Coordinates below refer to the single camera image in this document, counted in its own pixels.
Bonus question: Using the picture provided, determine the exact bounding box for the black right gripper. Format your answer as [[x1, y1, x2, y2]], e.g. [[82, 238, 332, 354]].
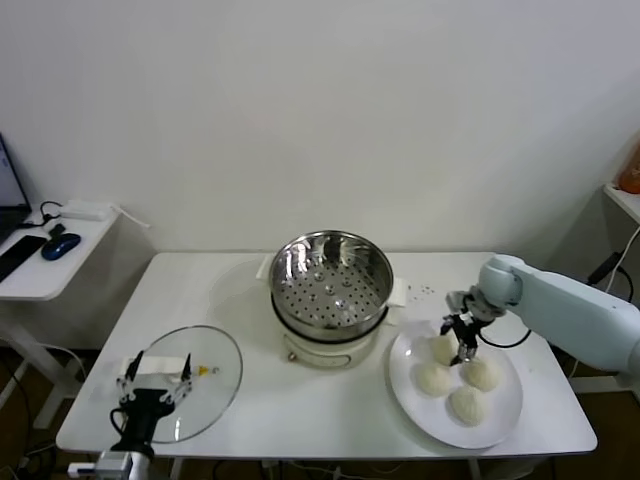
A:
[[439, 310, 490, 368]]

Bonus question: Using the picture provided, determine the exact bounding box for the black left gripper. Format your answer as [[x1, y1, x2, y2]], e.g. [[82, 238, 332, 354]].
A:
[[110, 350, 195, 455]]

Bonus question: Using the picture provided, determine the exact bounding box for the white steamed baozi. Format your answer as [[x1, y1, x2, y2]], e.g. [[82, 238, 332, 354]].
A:
[[445, 385, 489, 428], [460, 359, 503, 394], [412, 362, 452, 400], [429, 335, 464, 366]]

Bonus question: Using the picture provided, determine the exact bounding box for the stainless steel steamer basket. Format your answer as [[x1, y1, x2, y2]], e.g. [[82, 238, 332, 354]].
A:
[[255, 229, 410, 346]]

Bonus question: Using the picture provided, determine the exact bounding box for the round glass pot lid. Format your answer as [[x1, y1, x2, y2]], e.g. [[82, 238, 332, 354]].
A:
[[132, 325, 245, 445]]

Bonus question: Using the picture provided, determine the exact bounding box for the large white plate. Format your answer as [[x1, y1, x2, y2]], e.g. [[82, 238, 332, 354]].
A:
[[388, 318, 525, 449]]

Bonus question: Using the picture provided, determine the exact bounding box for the white electric cooker base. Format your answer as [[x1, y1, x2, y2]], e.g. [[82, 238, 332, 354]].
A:
[[269, 294, 404, 371]]

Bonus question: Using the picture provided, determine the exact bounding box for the white side desk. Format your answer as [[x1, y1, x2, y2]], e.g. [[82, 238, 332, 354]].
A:
[[0, 202, 125, 431]]

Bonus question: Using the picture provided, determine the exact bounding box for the blue computer mouse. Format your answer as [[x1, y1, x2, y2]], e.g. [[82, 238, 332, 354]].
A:
[[40, 232, 82, 262]]

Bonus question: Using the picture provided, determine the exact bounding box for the white rectangular adapter box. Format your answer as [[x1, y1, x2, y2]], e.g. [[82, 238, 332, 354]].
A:
[[58, 198, 112, 222]]

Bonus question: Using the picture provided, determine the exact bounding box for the black keyboard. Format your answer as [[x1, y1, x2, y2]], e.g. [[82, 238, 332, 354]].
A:
[[0, 234, 46, 284]]

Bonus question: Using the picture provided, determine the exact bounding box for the white shelf desk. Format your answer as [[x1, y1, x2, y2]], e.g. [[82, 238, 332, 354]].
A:
[[601, 183, 640, 396]]

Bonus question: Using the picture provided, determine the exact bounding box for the black laptop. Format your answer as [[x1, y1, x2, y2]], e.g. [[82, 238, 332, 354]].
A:
[[0, 132, 32, 246]]

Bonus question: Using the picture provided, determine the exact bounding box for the orange plastic bag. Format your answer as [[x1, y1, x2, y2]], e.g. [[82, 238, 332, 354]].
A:
[[613, 130, 640, 195]]

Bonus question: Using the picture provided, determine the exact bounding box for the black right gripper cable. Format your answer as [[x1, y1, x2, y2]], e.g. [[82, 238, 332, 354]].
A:
[[474, 327, 532, 349]]

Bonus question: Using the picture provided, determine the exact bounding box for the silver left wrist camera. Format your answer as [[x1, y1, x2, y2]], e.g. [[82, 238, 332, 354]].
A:
[[67, 451, 132, 477]]

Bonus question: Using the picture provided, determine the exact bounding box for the black cable with adapter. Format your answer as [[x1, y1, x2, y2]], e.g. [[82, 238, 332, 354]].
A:
[[585, 252, 634, 301]]

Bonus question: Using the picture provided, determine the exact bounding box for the thin white cable stub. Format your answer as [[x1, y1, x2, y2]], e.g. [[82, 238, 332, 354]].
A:
[[107, 202, 151, 231]]

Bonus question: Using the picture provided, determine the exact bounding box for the black looped desk cable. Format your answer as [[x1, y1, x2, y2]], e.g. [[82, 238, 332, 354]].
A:
[[19, 201, 64, 231]]

